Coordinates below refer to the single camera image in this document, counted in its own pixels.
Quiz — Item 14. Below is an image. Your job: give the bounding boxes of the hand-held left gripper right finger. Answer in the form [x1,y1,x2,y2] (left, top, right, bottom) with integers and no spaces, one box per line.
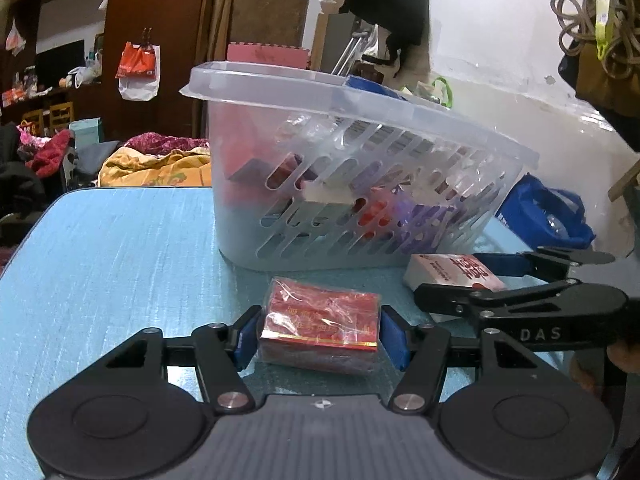
[381,306,543,415]

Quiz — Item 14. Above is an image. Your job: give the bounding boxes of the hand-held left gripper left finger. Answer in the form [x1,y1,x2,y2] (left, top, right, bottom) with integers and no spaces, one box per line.
[102,305,264,415]

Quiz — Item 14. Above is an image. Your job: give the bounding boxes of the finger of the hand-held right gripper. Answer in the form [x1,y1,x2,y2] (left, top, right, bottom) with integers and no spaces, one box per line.
[414,280,629,332]
[474,246,616,282]

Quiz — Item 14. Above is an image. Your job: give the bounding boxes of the red plastic-wrapped box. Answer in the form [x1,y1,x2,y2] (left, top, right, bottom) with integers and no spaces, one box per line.
[256,276,382,377]

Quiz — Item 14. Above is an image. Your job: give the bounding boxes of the white and red box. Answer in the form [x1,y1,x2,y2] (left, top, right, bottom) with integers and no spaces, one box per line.
[403,252,507,295]

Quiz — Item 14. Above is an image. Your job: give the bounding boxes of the clear plastic basket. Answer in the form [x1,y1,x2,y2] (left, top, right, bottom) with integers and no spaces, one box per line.
[179,60,541,270]

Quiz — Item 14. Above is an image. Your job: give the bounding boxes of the person's right hand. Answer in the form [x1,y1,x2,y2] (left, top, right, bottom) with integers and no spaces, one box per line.
[570,336,640,402]

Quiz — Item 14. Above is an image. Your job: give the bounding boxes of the blue fabric bag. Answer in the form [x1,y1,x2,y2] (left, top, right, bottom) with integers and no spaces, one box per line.
[494,172,597,252]

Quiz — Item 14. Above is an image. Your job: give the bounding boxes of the wooden board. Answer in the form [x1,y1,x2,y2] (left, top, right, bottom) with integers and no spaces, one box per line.
[606,159,640,203]

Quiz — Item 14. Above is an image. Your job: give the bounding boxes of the brown bag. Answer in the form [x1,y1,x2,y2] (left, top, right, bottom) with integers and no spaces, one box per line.
[557,47,640,153]

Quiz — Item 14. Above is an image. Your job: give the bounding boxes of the yellow patterned blanket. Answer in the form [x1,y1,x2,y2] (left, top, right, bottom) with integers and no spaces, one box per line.
[97,146,214,189]

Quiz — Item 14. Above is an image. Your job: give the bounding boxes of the pink floral blanket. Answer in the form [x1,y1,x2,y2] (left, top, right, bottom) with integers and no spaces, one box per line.
[124,131,211,154]

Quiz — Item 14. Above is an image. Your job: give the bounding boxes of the blue box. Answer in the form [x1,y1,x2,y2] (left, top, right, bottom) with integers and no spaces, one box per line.
[344,74,407,101]

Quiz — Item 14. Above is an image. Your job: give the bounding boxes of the teal box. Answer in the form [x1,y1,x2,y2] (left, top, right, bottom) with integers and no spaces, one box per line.
[69,117,104,144]

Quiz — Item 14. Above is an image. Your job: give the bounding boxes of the dark maroon clothing pile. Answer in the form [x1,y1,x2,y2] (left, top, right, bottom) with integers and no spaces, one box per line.
[0,122,76,221]

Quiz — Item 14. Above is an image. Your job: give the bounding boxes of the pink foam mat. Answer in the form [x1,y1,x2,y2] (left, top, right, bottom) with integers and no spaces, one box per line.
[226,42,312,69]

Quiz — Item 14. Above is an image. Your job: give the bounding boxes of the metal crutches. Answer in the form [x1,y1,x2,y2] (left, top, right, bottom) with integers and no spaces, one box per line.
[329,27,382,77]

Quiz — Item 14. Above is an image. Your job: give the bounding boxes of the orange and white plastic bag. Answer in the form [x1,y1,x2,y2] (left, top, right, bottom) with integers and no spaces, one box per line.
[115,41,162,102]

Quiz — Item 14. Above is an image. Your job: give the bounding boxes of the black hanging garment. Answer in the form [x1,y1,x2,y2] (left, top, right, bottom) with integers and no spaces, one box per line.
[340,0,432,78]

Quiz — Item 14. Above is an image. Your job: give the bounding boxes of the brown wooden wardrobe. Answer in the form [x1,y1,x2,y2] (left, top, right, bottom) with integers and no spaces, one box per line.
[0,0,241,141]

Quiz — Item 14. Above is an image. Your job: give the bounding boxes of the black television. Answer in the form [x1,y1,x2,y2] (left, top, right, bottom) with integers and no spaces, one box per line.
[34,39,87,87]

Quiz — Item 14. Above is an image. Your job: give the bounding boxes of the small white hanging bag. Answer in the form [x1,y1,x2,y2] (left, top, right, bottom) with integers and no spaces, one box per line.
[4,19,27,57]

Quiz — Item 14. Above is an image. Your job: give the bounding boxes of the green-handled shopping bag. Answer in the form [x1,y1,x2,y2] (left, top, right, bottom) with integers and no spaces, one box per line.
[412,76,454,109]

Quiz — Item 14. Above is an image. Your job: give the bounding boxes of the coiled beige rope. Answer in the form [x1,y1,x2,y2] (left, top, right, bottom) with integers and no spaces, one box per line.
[549,0,640,80]

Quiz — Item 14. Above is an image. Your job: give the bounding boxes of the yellow-green strap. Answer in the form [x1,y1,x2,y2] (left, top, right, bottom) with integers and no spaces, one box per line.
[594,0,617,60]

